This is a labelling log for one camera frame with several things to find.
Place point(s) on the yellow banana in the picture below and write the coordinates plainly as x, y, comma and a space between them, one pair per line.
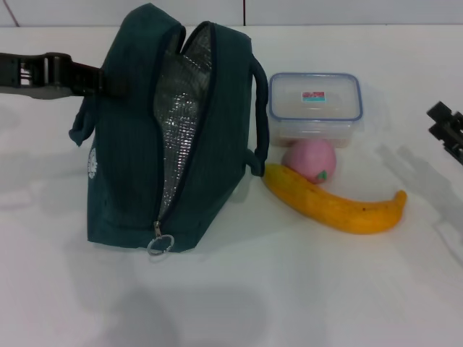
325, 207

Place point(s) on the dark teal insulated lunch bag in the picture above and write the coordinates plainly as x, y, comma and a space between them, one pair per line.
126, 144

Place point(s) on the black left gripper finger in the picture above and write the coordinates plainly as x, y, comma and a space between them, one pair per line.
97, 81

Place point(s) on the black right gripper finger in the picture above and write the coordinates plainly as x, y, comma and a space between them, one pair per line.
446, 115
452, 139

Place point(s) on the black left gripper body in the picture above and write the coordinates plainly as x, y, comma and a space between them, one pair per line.
36, 74

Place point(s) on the pink peach toy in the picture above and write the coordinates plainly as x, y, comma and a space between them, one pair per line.
307, 160

